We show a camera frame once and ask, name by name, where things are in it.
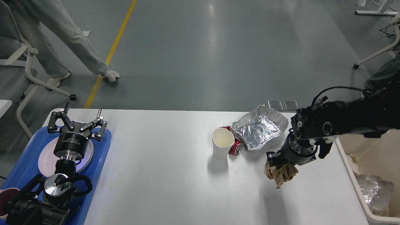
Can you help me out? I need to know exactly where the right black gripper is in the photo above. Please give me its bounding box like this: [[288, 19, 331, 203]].
[[266, 133, 317, 168]]

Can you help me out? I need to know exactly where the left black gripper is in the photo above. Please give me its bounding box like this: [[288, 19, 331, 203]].
[[47, 102, 108, 160]]

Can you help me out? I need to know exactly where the brown paper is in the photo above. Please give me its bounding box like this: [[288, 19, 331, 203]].
[[264, 162, 298, 189]]

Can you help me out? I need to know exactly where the aluminium foil sheet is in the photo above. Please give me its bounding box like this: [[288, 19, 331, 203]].
[[231, 104, 288, 151]]

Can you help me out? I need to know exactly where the crushed red soda can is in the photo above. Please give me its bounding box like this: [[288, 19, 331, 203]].
[[220, 126, 244, 156]]

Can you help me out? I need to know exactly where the pink plate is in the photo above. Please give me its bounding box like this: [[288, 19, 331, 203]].
[[38, 136, 93, 177]]

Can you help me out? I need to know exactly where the white paper cup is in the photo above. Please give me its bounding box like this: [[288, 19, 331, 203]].
[[212, 127, 235, 160]]

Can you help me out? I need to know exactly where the pink mug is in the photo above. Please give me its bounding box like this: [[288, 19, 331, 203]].
[[0, 187, 20, 220]]

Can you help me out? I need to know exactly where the foil bowl with paper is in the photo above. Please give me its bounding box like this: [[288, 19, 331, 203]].
[[355, 175, 394, 216]]

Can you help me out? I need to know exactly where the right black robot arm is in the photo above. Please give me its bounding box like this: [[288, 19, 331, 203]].
[[266, 83, 399, 169]]

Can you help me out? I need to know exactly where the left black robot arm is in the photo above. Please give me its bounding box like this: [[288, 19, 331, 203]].
[[1, 104, 111, 225]]

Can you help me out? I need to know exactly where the left floor outlet plate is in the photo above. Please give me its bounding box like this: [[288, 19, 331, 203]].
[[267, 101, 284, 111]]

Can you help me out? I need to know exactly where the floor outlet plate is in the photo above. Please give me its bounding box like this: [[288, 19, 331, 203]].
[[284, 100, 299, 111], [267, 101, 284, 111]]

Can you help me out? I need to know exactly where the right floor outlet plate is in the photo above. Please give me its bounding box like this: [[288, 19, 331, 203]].
[[284, 100, 299, 111]]

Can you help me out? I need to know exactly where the grey office chair left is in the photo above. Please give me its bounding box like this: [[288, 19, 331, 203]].
[[1, 1, 76, 139]]

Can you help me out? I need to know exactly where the white side table corner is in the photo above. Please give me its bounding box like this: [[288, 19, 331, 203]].
[[0, 99, 13, 118]]

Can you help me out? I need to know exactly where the beige plastic bin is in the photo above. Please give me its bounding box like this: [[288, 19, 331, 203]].
[[335, 129, 400, 225]]

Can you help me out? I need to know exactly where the person in grey trousers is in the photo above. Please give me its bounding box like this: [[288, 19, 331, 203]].
[[3, 0, 121, 88]]

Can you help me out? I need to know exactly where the white table leg far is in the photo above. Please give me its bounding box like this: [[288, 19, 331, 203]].
[[355, 0, 399, 17]]

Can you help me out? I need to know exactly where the white office chair right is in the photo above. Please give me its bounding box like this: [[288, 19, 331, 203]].
[[353, 14, 400, 69]]

